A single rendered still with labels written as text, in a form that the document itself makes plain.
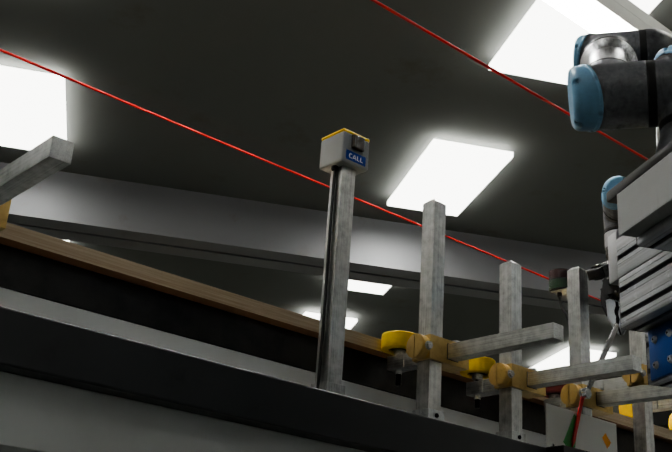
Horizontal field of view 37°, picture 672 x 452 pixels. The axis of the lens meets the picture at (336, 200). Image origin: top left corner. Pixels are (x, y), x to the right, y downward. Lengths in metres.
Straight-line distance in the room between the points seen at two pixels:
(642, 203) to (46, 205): 7.21
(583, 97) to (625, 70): 0.08
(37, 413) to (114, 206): 6.93
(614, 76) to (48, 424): 1.06
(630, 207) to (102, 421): 0.85
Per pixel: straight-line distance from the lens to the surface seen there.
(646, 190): 1.51
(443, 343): 2.05
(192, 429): 1.67
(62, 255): 1.79
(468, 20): 5.99
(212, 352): 1.95
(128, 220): 8.39
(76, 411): 1.57
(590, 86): 1.78
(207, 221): 8.44
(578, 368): 2.16
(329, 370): 1.84
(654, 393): 2.36
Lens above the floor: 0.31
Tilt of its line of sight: 23 degrees up
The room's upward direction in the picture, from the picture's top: 4 degrees clockwise
